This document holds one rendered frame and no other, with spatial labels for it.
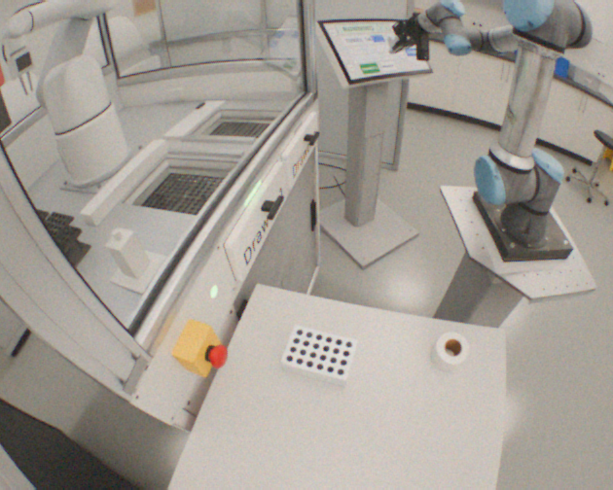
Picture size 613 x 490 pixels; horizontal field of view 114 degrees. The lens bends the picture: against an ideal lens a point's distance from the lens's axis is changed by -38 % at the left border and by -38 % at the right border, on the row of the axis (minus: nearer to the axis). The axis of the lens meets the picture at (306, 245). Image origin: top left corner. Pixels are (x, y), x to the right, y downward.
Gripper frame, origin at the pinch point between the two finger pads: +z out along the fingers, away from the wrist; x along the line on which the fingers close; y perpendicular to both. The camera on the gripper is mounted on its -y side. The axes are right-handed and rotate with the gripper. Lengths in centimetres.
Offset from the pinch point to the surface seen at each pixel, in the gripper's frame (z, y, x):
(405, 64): 14.8, 0.2, -20.9
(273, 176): -9, -29, 63
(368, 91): 29.5, -5.7, -6.4
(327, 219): 95, -59, 5
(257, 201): -14, -33, 70
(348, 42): 14.8, 13.5, 4.1
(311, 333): -25, -60, 73
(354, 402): -34, -72, 74
